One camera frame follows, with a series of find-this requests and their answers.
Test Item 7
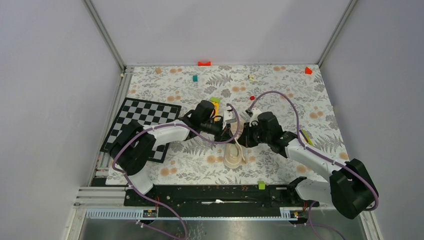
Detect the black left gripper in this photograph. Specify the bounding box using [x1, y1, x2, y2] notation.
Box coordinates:
[200, 119, 236, 145]

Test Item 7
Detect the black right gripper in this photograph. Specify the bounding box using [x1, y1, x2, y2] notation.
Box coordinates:
[236, 121, 271, 148]

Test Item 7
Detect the beige sneaker with laces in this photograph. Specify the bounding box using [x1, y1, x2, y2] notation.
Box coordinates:
[223, 120, 246, 169]

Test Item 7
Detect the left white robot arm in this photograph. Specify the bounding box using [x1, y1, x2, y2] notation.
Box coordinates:
[108, 100, 241, 206]

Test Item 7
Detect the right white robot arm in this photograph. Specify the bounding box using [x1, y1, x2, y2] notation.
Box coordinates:
[237, 108, 379, 219]

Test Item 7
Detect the floral patterned table mat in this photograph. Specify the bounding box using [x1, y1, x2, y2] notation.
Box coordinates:
[126, 64, 349, 185]

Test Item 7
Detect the lime green cube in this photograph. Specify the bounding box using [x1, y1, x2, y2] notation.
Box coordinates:
[257, 180, 266, 190]

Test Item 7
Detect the orange arch block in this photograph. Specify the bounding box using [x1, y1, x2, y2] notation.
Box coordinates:
[197, 61, 212, 67]

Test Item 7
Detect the black white checkerboard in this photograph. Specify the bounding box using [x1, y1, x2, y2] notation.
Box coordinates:
[100, 97, 182, 163]

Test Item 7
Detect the red wedge block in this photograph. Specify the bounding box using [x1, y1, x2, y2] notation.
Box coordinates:
[304, 67, 313, 75]

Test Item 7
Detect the yellow triangular toy frame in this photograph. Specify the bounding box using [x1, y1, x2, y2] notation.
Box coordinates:
[211, 101, 220, 118]

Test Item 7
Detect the green block on frame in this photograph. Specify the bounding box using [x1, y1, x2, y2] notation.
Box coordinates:
[209, 97, 221, 103]

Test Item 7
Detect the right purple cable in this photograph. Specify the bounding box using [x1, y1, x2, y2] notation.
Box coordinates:
[246, 90, 380, 212]

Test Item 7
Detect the purple cable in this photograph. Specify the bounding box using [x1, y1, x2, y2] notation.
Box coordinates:
[246, 90, 380, 212]
[111, 103, 241, 240]

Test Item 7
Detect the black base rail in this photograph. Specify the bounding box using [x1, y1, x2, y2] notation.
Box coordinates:
[124, 184, 312, 215]

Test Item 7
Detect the white slotted cable duct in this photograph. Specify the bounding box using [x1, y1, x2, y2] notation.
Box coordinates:
[85, 207, 299, 221]

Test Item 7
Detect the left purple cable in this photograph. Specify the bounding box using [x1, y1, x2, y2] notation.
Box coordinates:
[111, 103, 241, 240]

